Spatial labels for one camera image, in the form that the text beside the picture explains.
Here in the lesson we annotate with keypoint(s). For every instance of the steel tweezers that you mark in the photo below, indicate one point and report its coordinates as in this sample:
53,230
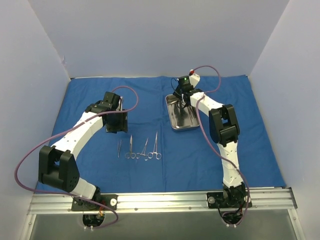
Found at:
119,145

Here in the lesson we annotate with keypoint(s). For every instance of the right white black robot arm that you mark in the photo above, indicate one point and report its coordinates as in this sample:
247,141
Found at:
224,131

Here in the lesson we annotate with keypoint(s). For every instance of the aluminium front rail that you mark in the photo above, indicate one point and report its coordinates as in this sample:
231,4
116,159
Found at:
160,202

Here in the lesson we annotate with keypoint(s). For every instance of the blue surgical drape cloth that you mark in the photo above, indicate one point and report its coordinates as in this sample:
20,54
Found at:
188,163

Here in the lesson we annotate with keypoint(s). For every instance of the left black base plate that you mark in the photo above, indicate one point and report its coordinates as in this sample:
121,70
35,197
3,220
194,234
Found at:
109,200

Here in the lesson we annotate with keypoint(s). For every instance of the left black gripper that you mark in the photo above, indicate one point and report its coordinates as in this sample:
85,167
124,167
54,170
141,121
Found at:
116,125

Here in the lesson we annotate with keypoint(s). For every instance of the steel forceps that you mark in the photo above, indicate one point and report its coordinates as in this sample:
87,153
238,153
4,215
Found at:
155,154
143,153

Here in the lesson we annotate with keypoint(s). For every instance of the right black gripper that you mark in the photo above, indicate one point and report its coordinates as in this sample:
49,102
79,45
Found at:
180,94

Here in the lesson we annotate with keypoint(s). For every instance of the stainless steel instrument tray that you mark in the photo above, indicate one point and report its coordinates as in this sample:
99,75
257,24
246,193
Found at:
181,118

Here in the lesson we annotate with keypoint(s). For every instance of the steel surgical scissors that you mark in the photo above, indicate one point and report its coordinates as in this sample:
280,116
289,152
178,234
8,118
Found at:
130,154

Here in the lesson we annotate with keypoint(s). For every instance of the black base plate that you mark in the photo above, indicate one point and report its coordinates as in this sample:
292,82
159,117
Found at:
109,200
224,200

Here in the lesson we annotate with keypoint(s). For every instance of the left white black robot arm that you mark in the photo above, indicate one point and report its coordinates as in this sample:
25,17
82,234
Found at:
57,165

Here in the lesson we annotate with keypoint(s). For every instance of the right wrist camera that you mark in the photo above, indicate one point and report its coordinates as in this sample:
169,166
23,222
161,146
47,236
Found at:
194,78

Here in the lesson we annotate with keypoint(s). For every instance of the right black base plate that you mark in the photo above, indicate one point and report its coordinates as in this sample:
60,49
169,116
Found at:
224,200

